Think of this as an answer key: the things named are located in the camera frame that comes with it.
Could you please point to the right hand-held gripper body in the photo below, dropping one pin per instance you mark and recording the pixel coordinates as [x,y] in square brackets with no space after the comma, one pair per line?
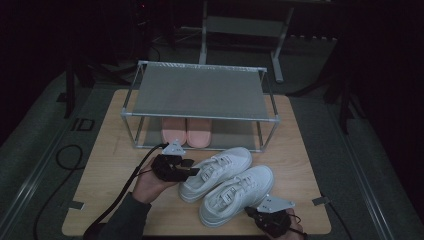
[271,220]

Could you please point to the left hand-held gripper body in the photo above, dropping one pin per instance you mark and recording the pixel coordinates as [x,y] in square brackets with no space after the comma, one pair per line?
[166,168]

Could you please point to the white sneaker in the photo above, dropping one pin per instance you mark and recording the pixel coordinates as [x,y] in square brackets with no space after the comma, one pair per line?
[216,171]
[236,196]

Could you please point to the pink slipper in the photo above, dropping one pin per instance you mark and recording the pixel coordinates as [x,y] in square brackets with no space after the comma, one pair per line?
[199,133]
[173,131]

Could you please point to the grey metal shoe rack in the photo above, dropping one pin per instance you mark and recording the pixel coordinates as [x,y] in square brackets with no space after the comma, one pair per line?
[200,91]

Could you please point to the person's left hand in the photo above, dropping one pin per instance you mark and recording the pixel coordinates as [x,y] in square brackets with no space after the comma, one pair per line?
[150,186]

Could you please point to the person's right hand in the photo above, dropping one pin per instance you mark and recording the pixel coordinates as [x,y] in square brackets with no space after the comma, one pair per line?
[295,233]

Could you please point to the grey tape piece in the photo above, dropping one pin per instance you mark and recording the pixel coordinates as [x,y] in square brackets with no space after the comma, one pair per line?
[321,201]
[76,205]

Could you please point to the black tripod stand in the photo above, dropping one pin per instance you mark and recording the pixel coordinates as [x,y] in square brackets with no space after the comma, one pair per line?
[343,100]
[70,90]

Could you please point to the dark equipment with red light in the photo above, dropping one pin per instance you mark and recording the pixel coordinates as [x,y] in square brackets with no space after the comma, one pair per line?
[141,30]

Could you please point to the white metal stand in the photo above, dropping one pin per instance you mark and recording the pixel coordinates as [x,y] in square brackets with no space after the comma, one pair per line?
[245,26]

